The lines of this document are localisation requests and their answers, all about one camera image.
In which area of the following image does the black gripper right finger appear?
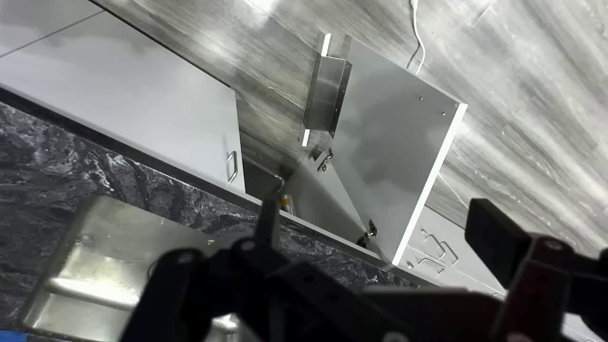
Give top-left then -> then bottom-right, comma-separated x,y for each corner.
466,198 -> 608,342

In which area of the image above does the steel door handle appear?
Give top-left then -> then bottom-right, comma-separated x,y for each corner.
302,32 -> 352,146

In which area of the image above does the white closed cabinet door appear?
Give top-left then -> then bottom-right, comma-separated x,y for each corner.
0,0 -> 245,190

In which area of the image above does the white cabinet door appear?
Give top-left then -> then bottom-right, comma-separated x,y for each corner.
0,0 -> 245,190
285,32 -> 470,268

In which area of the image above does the stainless steel sink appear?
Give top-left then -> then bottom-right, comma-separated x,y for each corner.
21,196 -> 223,342

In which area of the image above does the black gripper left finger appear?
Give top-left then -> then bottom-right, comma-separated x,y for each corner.
120,182 -> 287,342

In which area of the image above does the white cable on floor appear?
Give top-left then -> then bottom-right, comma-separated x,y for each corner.
405,0 -> 430,72

